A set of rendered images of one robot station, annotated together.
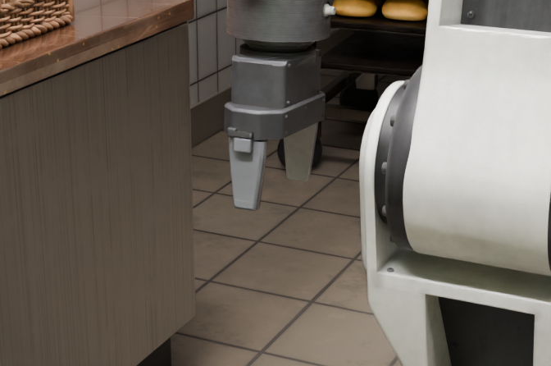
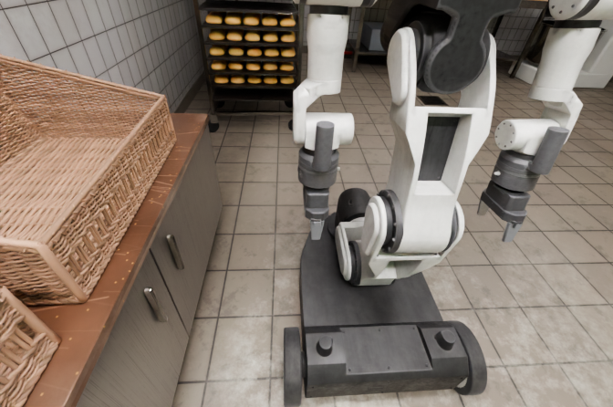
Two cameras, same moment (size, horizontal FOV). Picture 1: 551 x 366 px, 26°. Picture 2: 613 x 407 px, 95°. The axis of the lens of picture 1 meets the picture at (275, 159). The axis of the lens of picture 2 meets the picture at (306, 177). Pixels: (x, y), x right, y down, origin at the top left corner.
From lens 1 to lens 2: 65 cm
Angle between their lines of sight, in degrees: 33
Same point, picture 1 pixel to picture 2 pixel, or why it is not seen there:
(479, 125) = (427, 224)
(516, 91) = (439, 212)
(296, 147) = not seen: hidden behind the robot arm
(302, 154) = not seen: hidden behind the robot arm
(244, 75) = (313, 199)
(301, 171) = not seen: hidden behind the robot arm
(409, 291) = (384, 260)
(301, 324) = (244, 192)
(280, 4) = (328, 175)
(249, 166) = (318, 228)
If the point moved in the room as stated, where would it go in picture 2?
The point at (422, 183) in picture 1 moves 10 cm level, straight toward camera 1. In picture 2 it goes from (407, 244) to (441, 286)
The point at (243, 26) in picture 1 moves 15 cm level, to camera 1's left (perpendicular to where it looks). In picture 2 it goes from (313, 183) to (245, 204)
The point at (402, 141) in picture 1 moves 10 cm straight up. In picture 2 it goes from (400, 232) to (414, 195)
